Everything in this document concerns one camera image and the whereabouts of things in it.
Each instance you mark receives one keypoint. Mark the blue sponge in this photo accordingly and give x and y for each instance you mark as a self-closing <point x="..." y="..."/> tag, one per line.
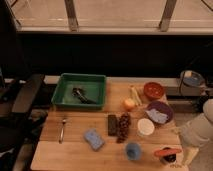
<point x="94" y="139"/>

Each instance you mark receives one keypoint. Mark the blue crumpled cloth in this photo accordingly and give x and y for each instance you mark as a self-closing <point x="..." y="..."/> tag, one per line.
<point x="157" y="116"/>

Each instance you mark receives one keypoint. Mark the orange apple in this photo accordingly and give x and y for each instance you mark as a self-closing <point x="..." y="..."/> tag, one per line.
<point x="129" y="104"/>

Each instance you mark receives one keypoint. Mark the black round container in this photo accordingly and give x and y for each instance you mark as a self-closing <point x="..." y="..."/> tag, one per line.
<point x="168" y="159"/>

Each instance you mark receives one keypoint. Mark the green plastic tray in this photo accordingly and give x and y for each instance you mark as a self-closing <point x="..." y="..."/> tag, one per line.
<point x="94" y="87"/>

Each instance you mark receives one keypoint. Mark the white cup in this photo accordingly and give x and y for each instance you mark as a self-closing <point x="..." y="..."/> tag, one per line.
<point x="145" y="127"/>

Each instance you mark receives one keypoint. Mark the dark brown rectangular block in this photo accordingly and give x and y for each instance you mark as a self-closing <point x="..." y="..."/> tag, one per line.
<point x="112" y="125"/>

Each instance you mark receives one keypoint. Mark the yellow banana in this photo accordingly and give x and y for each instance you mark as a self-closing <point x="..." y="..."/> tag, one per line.
<point x="135" y="96"/>

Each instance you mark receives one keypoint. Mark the black utensil in tray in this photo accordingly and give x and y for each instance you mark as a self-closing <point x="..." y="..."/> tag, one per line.
<point x="79" y="93"/>

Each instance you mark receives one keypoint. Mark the red bowl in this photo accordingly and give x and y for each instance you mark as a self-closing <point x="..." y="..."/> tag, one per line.
<point x="153" y="90"/>

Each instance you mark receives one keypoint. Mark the orange carrot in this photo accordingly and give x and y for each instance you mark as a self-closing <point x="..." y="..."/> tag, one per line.
<point x="166" y="152"/>

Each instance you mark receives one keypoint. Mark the purple bowl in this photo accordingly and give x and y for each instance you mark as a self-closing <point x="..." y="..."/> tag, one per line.
<point x="161" y="107"/>

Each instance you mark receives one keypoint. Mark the dark red grape bunch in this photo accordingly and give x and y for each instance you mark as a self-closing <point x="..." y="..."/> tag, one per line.
<point x="123" y="127"/>

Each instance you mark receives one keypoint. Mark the blue cup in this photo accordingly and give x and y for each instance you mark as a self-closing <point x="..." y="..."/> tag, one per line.
<point x="133" y="151"/>

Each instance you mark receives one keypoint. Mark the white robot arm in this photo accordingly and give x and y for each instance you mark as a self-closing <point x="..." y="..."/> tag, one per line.
<point x="197" y="132"/>

